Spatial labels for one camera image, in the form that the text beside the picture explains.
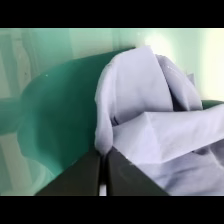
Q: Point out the pale lilac shirt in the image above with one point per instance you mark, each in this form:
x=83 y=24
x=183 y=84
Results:
x=150 y=116

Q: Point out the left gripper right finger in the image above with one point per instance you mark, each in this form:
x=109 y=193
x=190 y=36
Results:
x=130 y=178

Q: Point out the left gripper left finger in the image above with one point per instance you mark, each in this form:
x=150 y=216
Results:
x=80 y=176

